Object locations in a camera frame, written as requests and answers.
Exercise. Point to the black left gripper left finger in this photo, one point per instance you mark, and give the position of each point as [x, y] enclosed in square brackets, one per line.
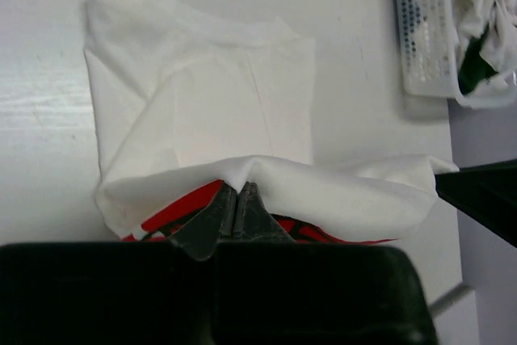
[135, 292]

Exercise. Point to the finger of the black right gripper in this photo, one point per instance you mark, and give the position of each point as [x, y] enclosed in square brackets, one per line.
[486, 194]

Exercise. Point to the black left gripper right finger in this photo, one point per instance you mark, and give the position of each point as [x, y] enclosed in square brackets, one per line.
[272, 290]

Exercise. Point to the white t-shirt green trim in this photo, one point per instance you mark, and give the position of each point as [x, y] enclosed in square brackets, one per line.
[183, 99]

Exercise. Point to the white t-shirt cartoon print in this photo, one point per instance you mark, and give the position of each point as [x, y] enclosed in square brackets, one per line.
[485, 42]

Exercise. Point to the white plastic basket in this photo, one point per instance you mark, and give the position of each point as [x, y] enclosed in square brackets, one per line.
[428, 55]

